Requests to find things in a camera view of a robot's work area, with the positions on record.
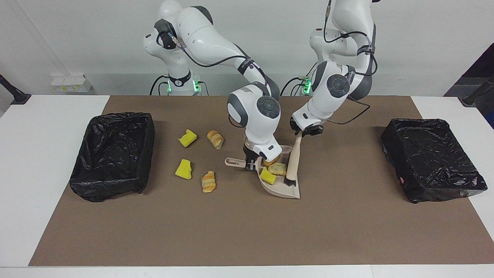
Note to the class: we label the yellow sponge piece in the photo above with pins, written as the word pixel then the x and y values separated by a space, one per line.
pixel 183 169
pixel 187 138
pixel 268 176

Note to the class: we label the pale bread piece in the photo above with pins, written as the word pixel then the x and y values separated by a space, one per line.
pixel 278 169

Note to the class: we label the brown paper table mat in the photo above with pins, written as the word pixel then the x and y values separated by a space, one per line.
pixel 231 243

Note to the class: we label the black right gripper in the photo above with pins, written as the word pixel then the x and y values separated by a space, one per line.
pixel 251 153

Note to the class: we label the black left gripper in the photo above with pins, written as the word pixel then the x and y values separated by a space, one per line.
pixel 310 125

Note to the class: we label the beige plastic dustpan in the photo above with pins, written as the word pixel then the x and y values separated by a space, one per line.
pixel 283 191

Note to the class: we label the black bagged bin pink spot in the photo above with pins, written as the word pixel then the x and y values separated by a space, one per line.
pixel 432 162

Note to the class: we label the black stand foot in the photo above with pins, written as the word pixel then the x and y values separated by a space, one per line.
pixel 17 96
pixel 472 98

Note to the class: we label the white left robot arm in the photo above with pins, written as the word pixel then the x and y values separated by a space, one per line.
pixel 335 85

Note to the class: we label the croissant with olive tip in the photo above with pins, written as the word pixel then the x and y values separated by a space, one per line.
pixel 215 139

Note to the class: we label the white wall socket box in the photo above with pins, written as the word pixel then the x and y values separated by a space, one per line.
pixel 71 84

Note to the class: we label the beige hand brush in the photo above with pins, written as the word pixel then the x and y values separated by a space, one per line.
pixel 294 158

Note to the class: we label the orange striped croissant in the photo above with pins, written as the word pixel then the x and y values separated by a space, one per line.
pixel 208 182

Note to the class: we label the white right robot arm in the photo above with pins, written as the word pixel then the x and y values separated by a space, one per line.
pixel 204 34

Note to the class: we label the brown bread roll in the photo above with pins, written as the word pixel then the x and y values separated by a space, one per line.
pixel 272 160

